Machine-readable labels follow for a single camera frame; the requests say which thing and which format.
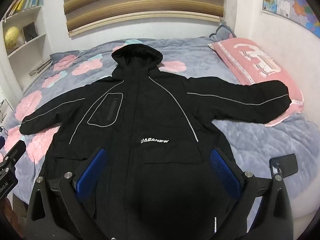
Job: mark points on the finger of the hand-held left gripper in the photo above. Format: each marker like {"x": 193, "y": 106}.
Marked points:
{"x": 16, "y": 150}

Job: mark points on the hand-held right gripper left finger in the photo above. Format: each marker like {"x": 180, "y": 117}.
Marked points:
{"x": 91, "y": 170}

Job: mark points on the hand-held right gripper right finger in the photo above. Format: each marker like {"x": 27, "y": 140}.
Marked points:
{"x": 225, "y": 172}

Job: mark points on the black hooded jacket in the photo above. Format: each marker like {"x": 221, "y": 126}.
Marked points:
{"x": 150, "y": 105}

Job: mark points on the white printed carton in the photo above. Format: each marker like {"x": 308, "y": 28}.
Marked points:
{"x": 4, "y": 110}

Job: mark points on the grey floral blanket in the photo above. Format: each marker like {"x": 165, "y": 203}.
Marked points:
{"x": 262, "y": 145}

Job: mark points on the black smartphone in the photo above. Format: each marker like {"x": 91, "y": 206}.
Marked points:
{"x": 287, "y": 165}

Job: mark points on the grey flat bundle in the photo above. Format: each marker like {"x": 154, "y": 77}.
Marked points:
{"x": 40, "y": 68}

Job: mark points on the white bookshelf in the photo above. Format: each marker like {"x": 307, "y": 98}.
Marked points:
{"x": 35, "y": 52}

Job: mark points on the yellow ball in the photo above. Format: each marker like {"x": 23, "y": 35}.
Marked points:
{"x": 11, "y": 38}

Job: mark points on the pink printed pillow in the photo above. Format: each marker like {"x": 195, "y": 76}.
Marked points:
{"x": 250, "y": 57}

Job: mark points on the grey pillow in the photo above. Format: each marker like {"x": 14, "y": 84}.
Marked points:
{"x": 222, "y": 32}

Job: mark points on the row of books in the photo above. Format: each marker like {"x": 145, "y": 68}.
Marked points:
{"x": 25, "y": 0}

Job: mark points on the striped window blind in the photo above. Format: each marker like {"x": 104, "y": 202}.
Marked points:
{"x": 140, "y": 7}

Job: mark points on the dark picture frame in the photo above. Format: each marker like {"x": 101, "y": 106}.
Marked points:
{"x": 30, "y": 32}

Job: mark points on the colourful wall map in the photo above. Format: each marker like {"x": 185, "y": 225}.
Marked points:
{"x": 292, "y": 2}

